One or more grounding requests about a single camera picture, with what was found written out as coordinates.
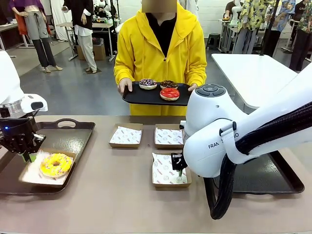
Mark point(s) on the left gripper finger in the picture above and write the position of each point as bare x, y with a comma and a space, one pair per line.
24, 156
36, 143

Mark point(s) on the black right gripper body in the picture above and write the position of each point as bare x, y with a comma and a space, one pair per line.
179, 161

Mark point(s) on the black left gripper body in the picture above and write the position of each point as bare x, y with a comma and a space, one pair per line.
17, 129

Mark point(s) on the brown cardboard box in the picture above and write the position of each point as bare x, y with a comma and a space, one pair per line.
168, 146
124, 145
168, 185
41, 184

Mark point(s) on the yellow sprinkled donut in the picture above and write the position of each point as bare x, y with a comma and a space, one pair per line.
47, 168

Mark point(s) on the red glazed donut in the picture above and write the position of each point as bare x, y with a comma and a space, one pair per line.
169, 94

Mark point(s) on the black serving tray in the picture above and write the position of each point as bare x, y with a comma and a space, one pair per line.
143, 97

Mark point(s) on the dark chocolate donut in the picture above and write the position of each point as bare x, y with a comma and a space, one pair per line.
169, 84

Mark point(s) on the chocolate donut purple white sprinkles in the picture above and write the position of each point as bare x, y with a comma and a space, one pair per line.
147, 84

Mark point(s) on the person's left forearm yellow sleeve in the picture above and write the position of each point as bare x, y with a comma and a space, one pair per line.
196, 73

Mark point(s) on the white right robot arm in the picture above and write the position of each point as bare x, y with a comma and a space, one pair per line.
209, 112

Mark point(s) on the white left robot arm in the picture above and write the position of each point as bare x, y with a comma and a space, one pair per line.
8, 80

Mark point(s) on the person's right forearm yellow sleeve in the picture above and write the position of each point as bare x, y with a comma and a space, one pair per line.
123, 72

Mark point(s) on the dark brown plastic tray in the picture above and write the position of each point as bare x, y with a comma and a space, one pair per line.
268, 175
63, 139

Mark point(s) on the person's left hand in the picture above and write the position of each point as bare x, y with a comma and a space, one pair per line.
193, 87

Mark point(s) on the person's right hand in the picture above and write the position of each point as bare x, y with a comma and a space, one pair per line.
124, 86

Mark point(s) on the mannequin purple top grey trousers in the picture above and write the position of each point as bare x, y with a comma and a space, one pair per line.
36, 29

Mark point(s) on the brown cardboard carton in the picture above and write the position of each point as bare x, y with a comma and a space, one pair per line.
99, 52

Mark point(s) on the large white table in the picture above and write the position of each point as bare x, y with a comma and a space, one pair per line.
248, 73

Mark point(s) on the wooden top desk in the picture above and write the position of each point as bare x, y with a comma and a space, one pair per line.
67, 25

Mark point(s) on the person in yellow hoodie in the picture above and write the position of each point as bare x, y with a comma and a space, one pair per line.
136, 48

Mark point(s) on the mannequin black top cream trousers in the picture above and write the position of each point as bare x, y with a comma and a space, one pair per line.
84, 29

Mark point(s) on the dark plastic stool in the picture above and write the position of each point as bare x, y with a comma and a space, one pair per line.
214, 40

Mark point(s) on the white standing desk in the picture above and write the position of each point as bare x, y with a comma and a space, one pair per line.
120, 28

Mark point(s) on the mannequin yellow floral shirt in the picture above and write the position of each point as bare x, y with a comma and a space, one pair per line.
249, 19

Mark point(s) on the black stand pole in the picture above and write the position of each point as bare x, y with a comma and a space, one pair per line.
268, 29

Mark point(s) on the mannequin dark floral shirt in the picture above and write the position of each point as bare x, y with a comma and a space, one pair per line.
303, 36

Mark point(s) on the mannequin blue floral shirt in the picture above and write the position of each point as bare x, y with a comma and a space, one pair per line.
282, 17

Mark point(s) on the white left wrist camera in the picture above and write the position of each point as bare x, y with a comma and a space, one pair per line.
35, 102

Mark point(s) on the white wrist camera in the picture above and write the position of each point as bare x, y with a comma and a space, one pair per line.
35, 102
182, 123

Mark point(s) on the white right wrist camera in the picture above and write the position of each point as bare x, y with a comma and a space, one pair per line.
182, 123

